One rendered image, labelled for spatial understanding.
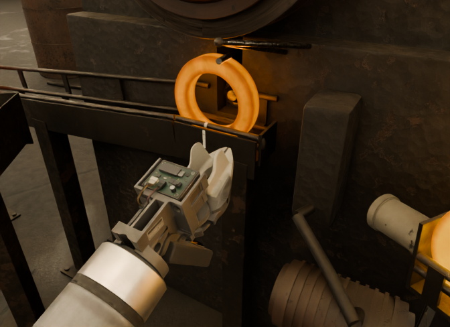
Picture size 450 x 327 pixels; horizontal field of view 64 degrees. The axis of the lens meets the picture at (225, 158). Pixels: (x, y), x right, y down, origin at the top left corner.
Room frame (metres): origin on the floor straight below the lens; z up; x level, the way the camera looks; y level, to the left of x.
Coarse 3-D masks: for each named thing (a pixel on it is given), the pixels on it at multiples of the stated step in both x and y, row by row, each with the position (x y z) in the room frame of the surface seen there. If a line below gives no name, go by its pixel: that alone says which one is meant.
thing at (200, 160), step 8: (200, 144) 0.44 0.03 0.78; (192, 152) 0.43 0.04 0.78; (200, 152) 0.44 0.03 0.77; (224, 152) 0.47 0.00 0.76; (192, 160) 0.43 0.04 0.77; (200, 160) 0.44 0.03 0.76; (208, 160) 0.45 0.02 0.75; (192, 168) 0.43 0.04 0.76; (200, 168) 0.44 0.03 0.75; (208, 168) 0.44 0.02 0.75
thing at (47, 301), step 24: (0, 96) 0.82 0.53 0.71; (0, 120) 0.71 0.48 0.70; (24, 120) 0.82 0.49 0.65; (0, 144) 0.68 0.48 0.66; (24, 144) 0.78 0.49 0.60; (0, 168) 0.65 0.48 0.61; (0, 192) 0.74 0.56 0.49; (0, 216) 0.71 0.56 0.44; (0, 240) 0.69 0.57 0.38; (0, 264) 0.69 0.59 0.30; (24, 264) 0.73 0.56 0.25; (24, 288) 0.69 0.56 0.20; (24, 312) 0.69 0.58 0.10
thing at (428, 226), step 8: (440, 216) 0.37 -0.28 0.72; (424, 224) 0.35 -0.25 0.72; (432, 224) 0.36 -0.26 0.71; (424, 232) 0.35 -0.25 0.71; (432, 232) 0.36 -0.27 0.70; (416, 240) 0.35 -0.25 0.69; (424, 240) 0.35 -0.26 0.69; (416, 248) 0.35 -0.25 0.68; (424, 248) 0.35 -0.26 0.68; (416, 256) 0.35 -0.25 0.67; (416, 264) 0.35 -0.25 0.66; (408, 272) 0.35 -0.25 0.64; (408, 280) 0.34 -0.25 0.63; (416, 280) 0.35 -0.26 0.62; (408, 288) 0.34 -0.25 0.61
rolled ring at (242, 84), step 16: (192, 64) 0.70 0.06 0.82; (208, 64) 0.68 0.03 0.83; (224, 64) 0.67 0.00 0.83; (240, 64) 0.68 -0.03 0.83; (176, 80) 0.72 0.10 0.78; (192, 80) 0.71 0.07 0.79; (240, 80) 0.65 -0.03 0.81; (176, 96) 0.72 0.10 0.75; (192, 96) 0.73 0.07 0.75; (240, 96) 0.65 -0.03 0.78; (256, 96) 0.66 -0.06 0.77; (192, 112) 0.71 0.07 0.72; (240, 112) 0.65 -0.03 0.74; (256, 112) 0.65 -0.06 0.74; (240, 128) 0.65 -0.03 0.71
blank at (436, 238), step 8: (448, 216) 0.35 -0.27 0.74; (440, 224) 0.35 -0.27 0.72; (448, 224) 0.34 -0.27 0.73; (440, 232) 0.35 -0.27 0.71; (448, 232) 0.34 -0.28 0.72; (432, 240) 0.35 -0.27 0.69; (440, 240) 0.35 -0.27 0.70; (448, 240) 0.34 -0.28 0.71; (432, 248) 0.35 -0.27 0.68; (440, 248) 0.34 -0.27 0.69; (448, 248) 0.33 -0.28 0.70; (432, 256) 0.35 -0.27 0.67; (440, 256) 0.34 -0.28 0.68; (448, 256) 0.33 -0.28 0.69; (448, 264) 0.33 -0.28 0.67
